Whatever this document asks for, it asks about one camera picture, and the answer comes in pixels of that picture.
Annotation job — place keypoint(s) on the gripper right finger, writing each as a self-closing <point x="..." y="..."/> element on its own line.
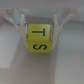
<point x="58" y="26"/>

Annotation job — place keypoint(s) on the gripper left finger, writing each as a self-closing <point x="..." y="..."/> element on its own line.
<point x="22" y="24"/>

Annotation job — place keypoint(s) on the yellow block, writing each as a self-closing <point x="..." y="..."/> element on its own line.
<point x="39" y="37"/>

